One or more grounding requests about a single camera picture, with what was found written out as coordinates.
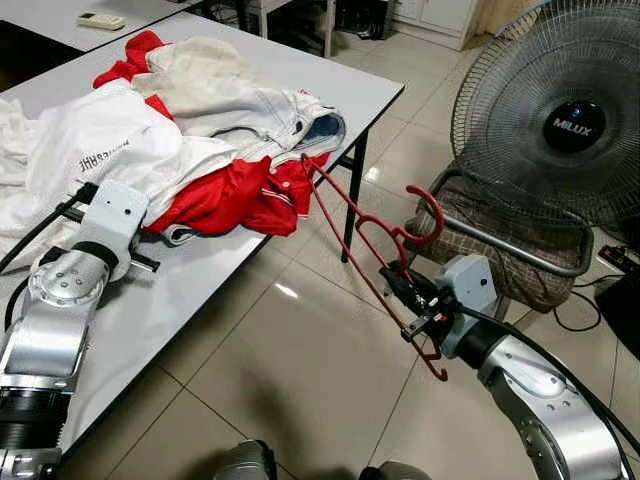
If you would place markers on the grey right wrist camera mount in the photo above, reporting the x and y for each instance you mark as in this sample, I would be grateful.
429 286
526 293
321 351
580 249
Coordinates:
468 283

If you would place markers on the black Milux pedestal fan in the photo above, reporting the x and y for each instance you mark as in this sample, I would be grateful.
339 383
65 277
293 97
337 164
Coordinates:
573 125

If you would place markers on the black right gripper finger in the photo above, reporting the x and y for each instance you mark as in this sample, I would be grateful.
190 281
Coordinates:
402 273
391 281

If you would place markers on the white remote control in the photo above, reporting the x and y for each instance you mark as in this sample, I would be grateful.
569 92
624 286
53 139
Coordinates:
100 20

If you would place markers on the red plastic clothes hanger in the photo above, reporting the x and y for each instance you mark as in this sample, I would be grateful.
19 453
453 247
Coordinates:
438 212

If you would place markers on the cream denim garment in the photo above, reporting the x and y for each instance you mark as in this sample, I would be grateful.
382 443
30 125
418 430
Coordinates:
220 95

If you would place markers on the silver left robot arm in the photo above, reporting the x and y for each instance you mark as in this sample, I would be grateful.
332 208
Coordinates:
50 330

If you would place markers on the grey left robot leg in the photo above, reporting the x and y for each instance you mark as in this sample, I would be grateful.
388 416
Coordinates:
245 460

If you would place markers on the black computer case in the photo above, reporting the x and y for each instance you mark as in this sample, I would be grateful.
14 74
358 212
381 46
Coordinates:
365 15

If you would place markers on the white low cabinet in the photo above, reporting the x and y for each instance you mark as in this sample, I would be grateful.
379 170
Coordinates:
430 20

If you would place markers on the power strip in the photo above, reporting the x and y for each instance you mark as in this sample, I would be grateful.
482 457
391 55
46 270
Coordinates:
620 262

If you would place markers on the black bag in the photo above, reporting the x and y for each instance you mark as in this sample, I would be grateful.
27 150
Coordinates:
625 310

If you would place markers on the black table leg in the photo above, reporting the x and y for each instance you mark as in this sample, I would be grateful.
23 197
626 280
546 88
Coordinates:
355 185

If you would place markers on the red white jacket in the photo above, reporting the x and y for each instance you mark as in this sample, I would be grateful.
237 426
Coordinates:
215 200

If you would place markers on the plaid cushioned metal chair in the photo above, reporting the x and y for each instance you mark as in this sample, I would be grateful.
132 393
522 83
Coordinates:
520 285

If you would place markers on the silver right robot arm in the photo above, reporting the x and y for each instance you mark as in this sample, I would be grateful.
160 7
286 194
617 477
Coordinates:
545 400

